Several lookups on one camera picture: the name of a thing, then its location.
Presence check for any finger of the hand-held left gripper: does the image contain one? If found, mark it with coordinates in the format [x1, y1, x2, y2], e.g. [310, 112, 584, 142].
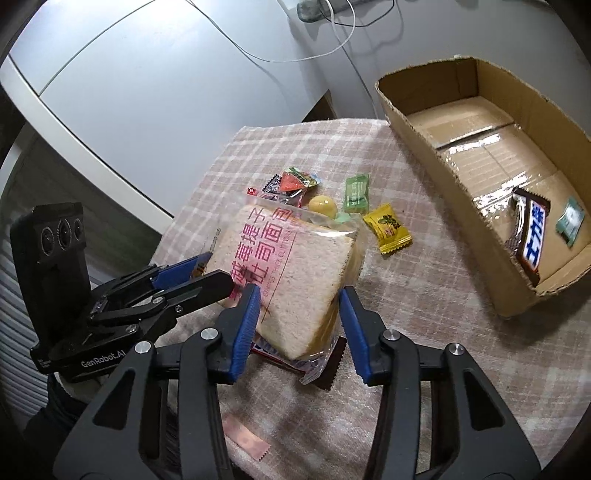
[90, 253, 213, 319]
[88, 270, 235, 342]

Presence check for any yellow candy packet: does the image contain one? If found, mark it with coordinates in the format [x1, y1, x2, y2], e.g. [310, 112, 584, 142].
[362, 203, 413, 256]

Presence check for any white cable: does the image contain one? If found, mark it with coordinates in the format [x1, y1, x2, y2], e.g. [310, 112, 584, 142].
[185, 0, 358, 63]

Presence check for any grey cable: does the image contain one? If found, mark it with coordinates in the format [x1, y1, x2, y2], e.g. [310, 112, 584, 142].
[329, 0, 389, 120]

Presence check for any sliced bread packet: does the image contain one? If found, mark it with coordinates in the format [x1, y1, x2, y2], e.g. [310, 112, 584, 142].
[205, 194, 366, 385]

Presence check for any green candy packet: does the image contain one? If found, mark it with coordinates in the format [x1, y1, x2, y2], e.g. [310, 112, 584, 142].
[344, 174, 372, 214]

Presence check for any colourful small snack packet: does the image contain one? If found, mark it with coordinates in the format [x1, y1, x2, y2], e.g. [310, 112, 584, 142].
[277, 167, 321, 192]

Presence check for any brown chocolate bar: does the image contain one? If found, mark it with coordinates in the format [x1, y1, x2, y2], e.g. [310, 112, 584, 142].
[504, 187, 552, 287]
[252, 337, 347, 391]

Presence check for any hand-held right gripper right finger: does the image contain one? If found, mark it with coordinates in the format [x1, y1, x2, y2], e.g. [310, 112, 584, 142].
[338, 286, 542, 480]

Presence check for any small teal packet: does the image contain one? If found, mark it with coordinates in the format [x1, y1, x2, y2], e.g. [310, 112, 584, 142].
[555, 196, 586, 248]

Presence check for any person's left forearm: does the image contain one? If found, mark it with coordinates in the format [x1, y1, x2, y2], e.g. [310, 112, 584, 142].
[23, 376, 95, 464]

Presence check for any pink plaid cloth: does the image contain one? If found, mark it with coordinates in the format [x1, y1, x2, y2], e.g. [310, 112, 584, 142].
[150, 117, 591, 480]

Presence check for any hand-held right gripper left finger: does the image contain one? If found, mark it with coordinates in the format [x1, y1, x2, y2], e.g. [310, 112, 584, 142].
[53, 282, 259, 480]

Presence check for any yellow jelly cup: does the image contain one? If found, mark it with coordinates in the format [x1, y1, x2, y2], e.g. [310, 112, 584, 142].
[308, 195, 334, 217]

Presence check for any cardboard box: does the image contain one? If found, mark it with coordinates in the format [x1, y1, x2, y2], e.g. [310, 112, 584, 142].
[375, 56, 591, 319]

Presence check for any pink wrapper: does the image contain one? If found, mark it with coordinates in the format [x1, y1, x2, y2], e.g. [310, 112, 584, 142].
[223, 414, 271, 461]

